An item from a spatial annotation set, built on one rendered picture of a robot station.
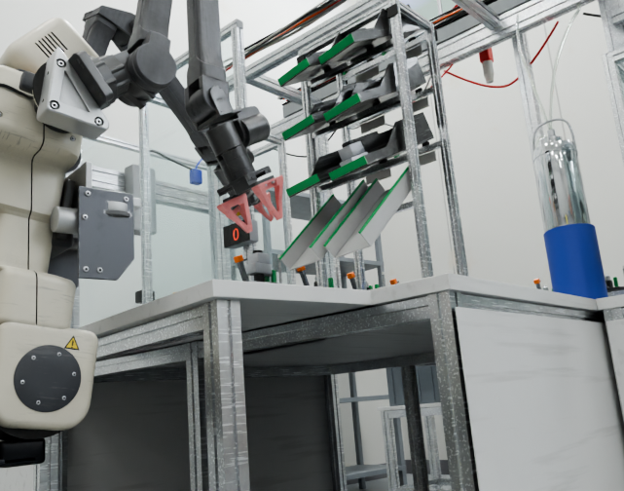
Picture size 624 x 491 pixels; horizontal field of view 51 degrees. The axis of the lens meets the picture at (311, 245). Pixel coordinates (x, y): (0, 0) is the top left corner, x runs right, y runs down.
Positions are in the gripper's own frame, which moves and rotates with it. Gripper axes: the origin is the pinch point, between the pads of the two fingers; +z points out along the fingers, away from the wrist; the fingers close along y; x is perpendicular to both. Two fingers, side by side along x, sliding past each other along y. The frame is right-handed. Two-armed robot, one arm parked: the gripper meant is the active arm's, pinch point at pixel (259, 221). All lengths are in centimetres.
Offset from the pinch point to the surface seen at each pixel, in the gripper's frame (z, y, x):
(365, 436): 296, 236, -192
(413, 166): 0, -52, -3
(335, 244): 4.9, -35.4, 17.1
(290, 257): 5.2, -20.4, 17.4
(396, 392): 162, 87, -100
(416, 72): -15, -51, -29
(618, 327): 60, -79, -7
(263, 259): 7.9, -1.8, 8.6
